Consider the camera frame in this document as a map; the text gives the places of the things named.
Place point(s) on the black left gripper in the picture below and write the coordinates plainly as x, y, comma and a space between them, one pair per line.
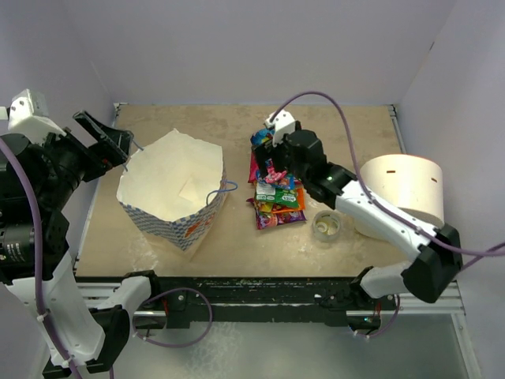
113, 147

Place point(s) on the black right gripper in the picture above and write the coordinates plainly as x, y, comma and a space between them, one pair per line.
267, 150

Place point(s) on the red small snack packet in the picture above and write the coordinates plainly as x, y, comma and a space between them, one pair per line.
273, 175

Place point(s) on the blue colourful snack bag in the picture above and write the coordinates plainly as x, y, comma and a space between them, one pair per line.
261, 139

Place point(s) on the red Real chips bag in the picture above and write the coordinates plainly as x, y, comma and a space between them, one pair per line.
252, 169

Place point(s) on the green snack pack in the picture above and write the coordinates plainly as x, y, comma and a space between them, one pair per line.
270, 194

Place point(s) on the purple Fox's candy bag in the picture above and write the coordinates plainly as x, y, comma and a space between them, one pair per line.
266, 220

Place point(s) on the blue checkered paper bag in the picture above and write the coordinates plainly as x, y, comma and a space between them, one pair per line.
174, 190

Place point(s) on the blue M&M's candy packet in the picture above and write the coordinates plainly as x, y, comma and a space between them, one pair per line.
287, 182

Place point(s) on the orange snack box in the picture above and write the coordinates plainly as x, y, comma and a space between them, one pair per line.
300, 199

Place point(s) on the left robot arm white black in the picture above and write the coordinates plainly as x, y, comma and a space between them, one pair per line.
41, 167

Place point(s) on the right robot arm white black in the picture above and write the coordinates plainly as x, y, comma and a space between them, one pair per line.
432, 260

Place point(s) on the clear tape roll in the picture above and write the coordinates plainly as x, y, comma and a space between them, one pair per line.
326, 226

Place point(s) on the white cylindrical paper lamp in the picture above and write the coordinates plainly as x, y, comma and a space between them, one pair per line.
412, 183

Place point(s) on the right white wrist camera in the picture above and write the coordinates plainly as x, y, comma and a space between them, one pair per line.
282, 124

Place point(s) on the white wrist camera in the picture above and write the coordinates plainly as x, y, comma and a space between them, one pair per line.
29, 114
282, 124

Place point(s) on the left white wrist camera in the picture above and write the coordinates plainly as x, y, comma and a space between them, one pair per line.
29, 114

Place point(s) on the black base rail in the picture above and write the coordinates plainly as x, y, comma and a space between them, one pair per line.
334, 302

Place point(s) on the aluminium frame rails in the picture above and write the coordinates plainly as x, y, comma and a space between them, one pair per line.
434, 259

